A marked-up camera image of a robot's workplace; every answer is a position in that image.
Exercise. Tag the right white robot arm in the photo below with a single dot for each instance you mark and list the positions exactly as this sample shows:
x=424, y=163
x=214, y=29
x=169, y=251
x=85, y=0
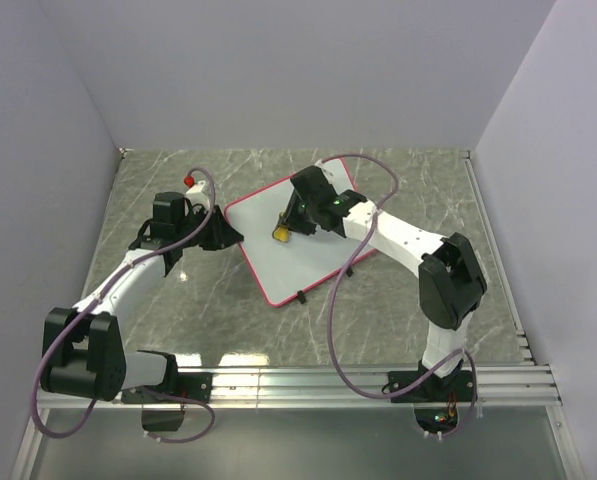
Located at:
x=451, y=282

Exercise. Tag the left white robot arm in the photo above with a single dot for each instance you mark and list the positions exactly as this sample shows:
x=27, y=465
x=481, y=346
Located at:
x=83, y=350

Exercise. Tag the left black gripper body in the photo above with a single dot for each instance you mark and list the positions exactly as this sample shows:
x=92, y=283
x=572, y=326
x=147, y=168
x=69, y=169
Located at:
x=196, y=216

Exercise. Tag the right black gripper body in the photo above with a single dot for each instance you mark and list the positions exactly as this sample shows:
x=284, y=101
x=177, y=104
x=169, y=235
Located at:
x=300, y=216

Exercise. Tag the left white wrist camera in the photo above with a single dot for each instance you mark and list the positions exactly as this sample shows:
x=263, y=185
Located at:
x=197, y=191

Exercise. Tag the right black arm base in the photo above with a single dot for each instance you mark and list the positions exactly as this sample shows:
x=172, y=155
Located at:
x=442, y=405

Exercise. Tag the yellow bone shaped eraser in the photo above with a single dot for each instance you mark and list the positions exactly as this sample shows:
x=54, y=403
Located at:
x=281, y=234

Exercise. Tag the aluminium mounting rail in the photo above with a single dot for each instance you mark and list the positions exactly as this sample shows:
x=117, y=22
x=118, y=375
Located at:
x=257, y=387

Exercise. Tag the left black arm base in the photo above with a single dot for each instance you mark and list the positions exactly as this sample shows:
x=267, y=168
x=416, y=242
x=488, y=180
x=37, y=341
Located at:
x=164, y=406

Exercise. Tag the pink framed whiteboard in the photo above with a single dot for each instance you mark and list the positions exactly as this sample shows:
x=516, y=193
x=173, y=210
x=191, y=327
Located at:
x=283, y=271

